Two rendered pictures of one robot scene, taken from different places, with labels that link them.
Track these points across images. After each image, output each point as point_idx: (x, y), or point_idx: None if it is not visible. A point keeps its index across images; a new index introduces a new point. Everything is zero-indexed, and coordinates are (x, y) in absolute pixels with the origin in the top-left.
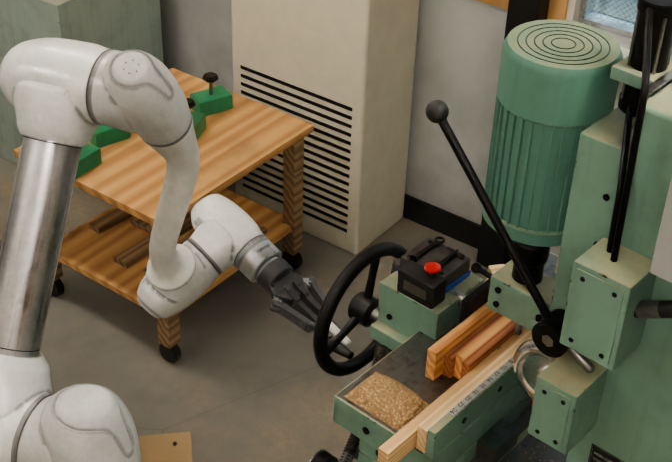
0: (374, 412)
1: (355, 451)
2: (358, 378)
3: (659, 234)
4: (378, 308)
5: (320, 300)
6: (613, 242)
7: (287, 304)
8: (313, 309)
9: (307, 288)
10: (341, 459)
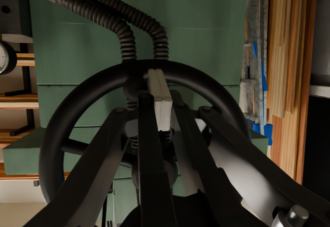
0: None
1: None
2: (37, 173)
3: (105, 221)
4: (113, 192)
5: (220, 160)
6: (106, 221)
7: (140, 207)
8: (179, 149)
9: (290, 210)
10: None
